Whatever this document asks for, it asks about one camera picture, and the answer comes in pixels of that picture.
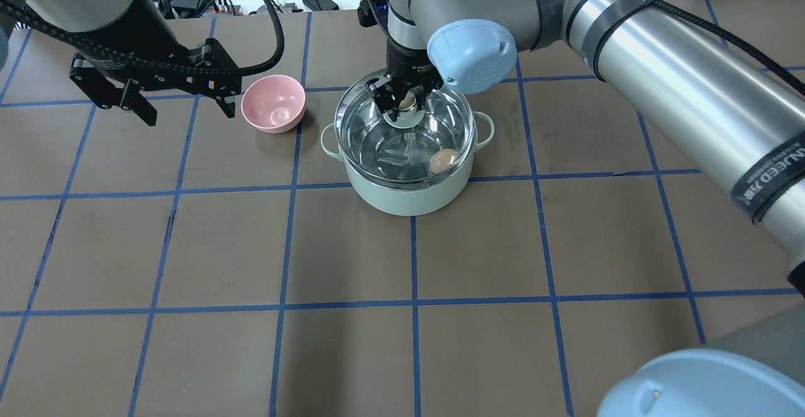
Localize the pale green electric pot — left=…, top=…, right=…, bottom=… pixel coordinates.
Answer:
left=319, top=108, right=496, bottom=216

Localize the black braided left cable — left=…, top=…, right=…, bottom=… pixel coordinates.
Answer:
left=0, top=0, right=286, bottom=78

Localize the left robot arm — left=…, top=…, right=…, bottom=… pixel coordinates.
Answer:
left=2, top=0, right=242, bottom=126

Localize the brown egg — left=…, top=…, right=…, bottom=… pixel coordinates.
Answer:
left=428, top=148, right=460, bottom=174

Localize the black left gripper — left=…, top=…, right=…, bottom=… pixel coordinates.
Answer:
left=69, top=0, right=242, bottom=126

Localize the pink bowl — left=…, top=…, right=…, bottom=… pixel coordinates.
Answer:
left=241, top=75, right=306, bottom=134

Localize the glass pot lid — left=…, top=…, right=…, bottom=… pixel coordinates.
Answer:
left=334, top=70, right=477, bottom=189

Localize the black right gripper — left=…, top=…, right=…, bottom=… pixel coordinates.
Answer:
left=357, top=0, right=443, bottom=122

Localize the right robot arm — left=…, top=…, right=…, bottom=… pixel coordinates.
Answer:
left=370, top=0, right=803, bottom=416

